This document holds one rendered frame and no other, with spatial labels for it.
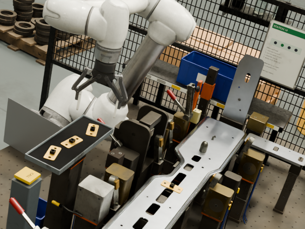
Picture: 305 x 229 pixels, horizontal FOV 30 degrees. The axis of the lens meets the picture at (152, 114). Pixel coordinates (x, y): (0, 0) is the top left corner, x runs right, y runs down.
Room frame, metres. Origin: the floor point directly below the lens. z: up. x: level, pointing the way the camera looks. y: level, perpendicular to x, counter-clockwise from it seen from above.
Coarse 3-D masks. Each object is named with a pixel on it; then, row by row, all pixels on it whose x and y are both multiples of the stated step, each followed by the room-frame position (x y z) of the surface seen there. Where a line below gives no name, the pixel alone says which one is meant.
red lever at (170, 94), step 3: (168, 90) 2.32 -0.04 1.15; (168, 93) 2.32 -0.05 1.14; (171, 93) 2.32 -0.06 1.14; (171, 96) 2.31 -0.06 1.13; (174, 96) 2.32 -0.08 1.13; (174, 99) 2.31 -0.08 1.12; (177, 102) 2.31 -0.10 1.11; (177, 105) 2.30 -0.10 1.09; (180, 105) 2.30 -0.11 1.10; (180, 108) 2.30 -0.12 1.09; (183, 108) 2.30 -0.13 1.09; (183, 111) 2.29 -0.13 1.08
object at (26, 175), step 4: (24, 168) 1.48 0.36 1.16; (28, 168) 1.48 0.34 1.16; (20, 172) 1.45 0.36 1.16; (24, 172) 1.46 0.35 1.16; (28, 172) 1.46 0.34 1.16; (32, 172) 1.47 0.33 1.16; (36, 172) 1.47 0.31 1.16; (16, 176) 1.43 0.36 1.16; (20, 176) 1.43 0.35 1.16; (24, 176) 1.44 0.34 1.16; (28, 176) 1.44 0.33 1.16; (32, 176) 1.45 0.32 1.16; (36, 176) 1.45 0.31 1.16; (20, 180) 1.43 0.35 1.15; (24, 180) 1.42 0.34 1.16; (28, 180) 1.42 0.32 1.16; (32, 180) 1.43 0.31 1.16
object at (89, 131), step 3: (90, 126) 1.82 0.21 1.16; (93, 126) 1.83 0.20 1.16; (96, 126) 1.83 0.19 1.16; (87, 129) 1.80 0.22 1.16; (90, 129) 1.80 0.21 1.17; (93, 129) 1.80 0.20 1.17; (96, 129) 1.81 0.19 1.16; (87, 132) 1.78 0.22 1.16; (90, 132) 1.78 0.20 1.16; (93, 132) 1.79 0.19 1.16; (96, 132) 1.79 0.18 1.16; (90, 135) 1.76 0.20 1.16; (93, 135) 1.77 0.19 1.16
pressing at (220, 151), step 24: (216, 120) 2.44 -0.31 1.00; (192, 144) 2.16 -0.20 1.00; (216, 144) 2.21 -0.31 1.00; (240, 144) 2.27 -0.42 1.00; (192, 168) 1.97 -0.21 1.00; (216, 168) 2.02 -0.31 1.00; (144, 192) 1.73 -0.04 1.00; (192, 192) 1.81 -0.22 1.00; (120, 216) 1.56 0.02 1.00; (144, 216) 1.59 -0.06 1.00; (168, 216) 1.62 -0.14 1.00
